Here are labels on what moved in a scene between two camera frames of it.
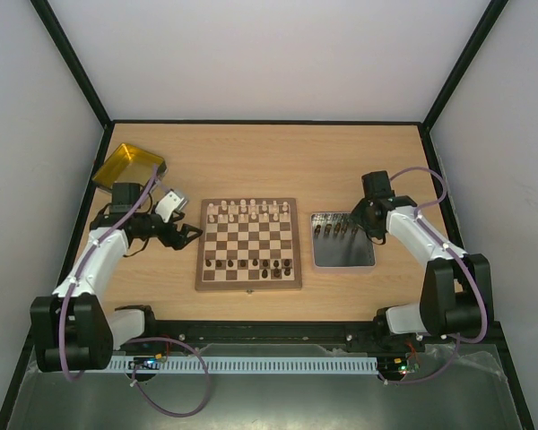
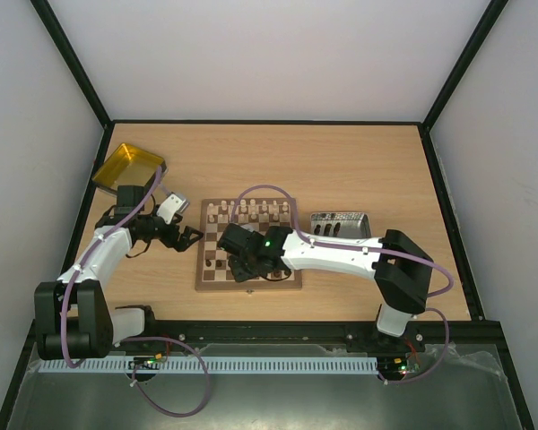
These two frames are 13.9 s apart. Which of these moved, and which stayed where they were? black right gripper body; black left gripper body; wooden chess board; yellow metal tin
Moved: black right gripper body
Stayed: black left gripper body; wooden chess board; yellow metal tin
